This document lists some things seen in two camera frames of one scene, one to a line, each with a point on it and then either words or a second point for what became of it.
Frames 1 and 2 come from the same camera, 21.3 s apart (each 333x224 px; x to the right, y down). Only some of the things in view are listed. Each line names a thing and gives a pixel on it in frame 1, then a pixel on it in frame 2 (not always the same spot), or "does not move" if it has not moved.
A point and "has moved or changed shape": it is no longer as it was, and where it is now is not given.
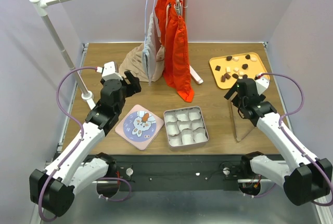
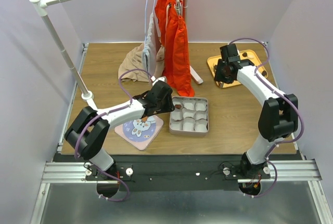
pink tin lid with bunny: [140, 127] does not move
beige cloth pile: [133, 62] does not move
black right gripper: [230, 93] → [218, 76]
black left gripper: [134, 87] → [170, 106]
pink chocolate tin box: [185, 127] has moved or changed shape
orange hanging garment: [173, 31] does not move
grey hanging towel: [149, 56] does not move
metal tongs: [242, 137] → [220, 84]
